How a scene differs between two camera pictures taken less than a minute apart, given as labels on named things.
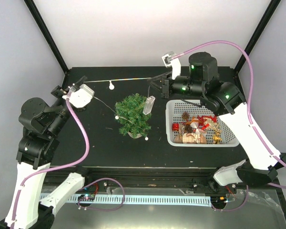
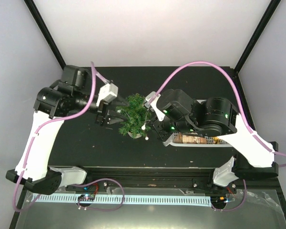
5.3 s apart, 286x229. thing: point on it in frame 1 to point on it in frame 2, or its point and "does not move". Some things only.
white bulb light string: x=148 y=104 to x=143 y=127
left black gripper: x=63 y=91 to x=100 y=114
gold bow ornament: x=217 y=139 does not move
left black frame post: x=34 y=9 does not move
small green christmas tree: x=129 y=113 does not move
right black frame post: x=268 y=14 does not move
